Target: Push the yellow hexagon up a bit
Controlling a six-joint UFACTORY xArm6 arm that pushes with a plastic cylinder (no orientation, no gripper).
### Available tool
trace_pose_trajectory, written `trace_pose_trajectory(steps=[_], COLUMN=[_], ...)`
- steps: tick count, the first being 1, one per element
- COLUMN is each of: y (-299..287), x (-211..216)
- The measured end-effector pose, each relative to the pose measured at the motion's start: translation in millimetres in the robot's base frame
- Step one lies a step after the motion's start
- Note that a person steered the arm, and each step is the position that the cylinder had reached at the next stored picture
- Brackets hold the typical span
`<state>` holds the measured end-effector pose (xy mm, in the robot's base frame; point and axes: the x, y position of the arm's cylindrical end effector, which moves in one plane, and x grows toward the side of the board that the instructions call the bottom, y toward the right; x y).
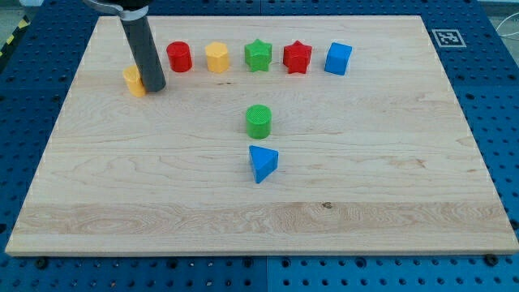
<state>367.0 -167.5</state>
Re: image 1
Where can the robot arm end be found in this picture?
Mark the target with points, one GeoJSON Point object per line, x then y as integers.
{"type": "Point", "coordinates": [127, 10]}

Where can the yellow hexagon block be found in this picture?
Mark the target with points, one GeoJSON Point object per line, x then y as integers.
{"type": "Point", "coordinates": [217, 56]}

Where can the blue triangle block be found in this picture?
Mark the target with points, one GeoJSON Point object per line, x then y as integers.
{"type": "Point", "coordinates": [264, 161]}

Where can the wooden board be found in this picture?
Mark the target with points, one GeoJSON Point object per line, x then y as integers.
{"type": "Point", "coordinates": [337, 135]}

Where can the green cylinder block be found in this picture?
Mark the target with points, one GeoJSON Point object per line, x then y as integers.
{"type": "Point", "coordinates": [258, 121]}

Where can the green star block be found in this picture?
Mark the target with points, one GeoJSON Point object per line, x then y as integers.
{"type": "Point", "coordinates": [258, 55]}

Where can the red star block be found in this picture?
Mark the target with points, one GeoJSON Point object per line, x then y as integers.
{"type": "Point", "coordinates": [296, 57]}

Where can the blue cube block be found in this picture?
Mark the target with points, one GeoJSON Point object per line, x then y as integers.
{"type": "Point", "coordinates": [337, 59]}

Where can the red cylinder block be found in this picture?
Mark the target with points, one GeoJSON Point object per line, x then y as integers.
{"type": "Point", "coordinates": [179, 55]}

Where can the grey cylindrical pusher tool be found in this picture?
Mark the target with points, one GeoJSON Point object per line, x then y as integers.
{"type": "Point", "coordinates": [143, 48]}

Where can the yellow cylinder block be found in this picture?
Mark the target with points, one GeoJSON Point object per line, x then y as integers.
{"type": "Point", "coordinates": [133, 81]}

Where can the white fiducial marker tag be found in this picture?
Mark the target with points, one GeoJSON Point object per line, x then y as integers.
{"type": "Point", "coordinates": [448, 38]}

